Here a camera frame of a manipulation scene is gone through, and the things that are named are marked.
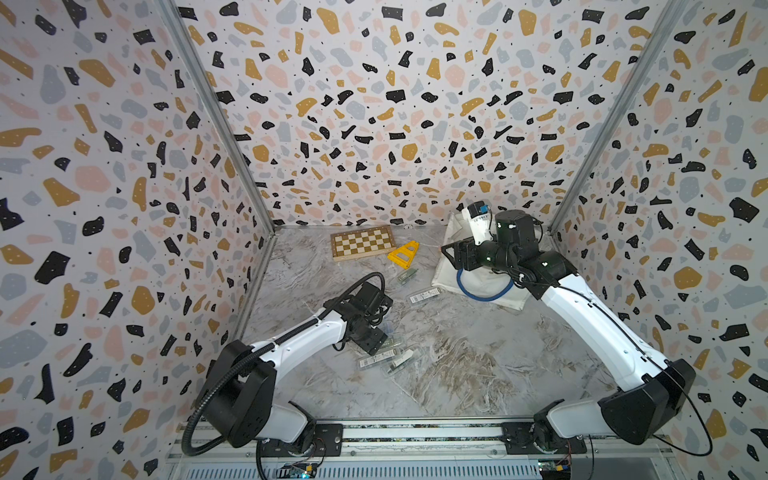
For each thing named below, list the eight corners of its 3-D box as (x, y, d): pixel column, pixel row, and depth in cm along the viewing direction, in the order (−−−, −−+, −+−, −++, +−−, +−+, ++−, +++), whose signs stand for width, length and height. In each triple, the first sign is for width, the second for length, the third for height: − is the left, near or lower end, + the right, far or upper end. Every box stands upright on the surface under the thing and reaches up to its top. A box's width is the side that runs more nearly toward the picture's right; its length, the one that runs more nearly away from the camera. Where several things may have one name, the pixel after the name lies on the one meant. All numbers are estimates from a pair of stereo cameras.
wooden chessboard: (334, 261, 113) (333, 256, 110) (331, 238, 120) (330, 233, 118) (396, 250, 116) (396, 245, 114) (390, 228, 124) (389, 223, 122)
